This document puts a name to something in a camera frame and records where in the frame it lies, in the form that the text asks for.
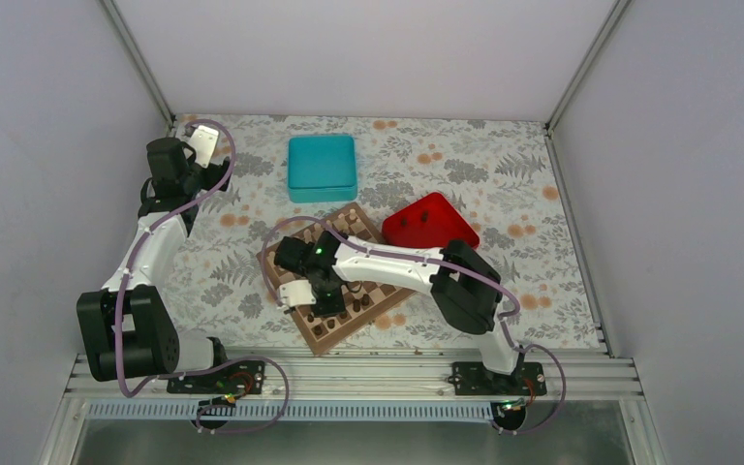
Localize red plastic tray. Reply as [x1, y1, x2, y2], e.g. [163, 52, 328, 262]
[382, 192, 481, 249]

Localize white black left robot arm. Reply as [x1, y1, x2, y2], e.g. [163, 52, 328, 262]
[76, 119, 233, 392]

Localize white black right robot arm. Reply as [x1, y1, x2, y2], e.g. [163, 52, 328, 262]
[272, 232, 524, 394]

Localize teal plastic box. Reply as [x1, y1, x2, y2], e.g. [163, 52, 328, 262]
[287, 134, 358, 203]

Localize floral patterned table mat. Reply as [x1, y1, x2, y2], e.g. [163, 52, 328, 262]
[161, 115, 602, 351]

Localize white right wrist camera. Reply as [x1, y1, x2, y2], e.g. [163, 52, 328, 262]
[278, 279, 317, 309]

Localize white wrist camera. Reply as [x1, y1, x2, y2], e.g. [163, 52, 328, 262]
[278, 279, 317, 309]
[188, 125, 220, 168]

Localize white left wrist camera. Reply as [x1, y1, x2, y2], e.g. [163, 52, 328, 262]
[188, 125, 220, 168]

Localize left aluminium corner post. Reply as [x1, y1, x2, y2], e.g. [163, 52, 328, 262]
[98, 0, 175, 125]

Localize aluminium corner post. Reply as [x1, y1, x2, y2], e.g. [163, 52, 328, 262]
[98, 0, 175, 125]
[545, 0, 633, 138]

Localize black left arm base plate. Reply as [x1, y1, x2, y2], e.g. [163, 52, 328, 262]
[167, 360, 265, 396]

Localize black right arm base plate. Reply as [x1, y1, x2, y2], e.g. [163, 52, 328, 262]
[447, 361, 547, 396]

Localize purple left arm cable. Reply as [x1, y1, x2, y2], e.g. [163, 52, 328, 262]
[110, 117, 291, 436]

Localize aluminium front rail frame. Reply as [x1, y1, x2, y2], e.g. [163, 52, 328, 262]
[63, 351, 644, 403]

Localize right aluminium corner post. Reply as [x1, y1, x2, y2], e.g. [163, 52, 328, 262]
[545, 0, 633, 138]

